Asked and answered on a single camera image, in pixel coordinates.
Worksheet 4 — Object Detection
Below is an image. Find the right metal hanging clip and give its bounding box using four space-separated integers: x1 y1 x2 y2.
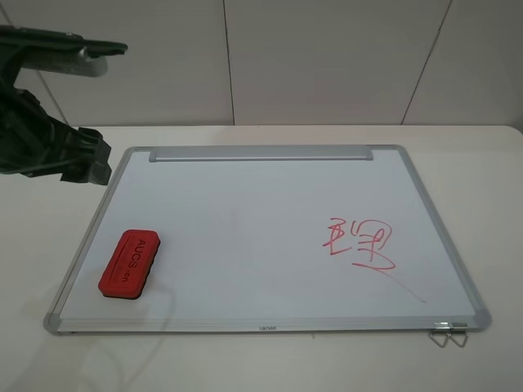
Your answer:
447 323 469 348

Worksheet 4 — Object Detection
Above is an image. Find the metal hanging clip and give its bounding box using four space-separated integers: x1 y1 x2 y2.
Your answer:
429 322 451 348
447 323 469 348

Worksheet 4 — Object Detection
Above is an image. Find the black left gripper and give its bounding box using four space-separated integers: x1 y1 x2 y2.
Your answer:
1 25 128 185

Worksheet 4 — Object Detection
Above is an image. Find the red whiteboard eraser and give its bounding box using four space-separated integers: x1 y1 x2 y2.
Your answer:
98 229 161 300

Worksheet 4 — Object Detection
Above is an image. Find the left metal hanging clip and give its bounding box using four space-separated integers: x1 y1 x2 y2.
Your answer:
429 322 451 348

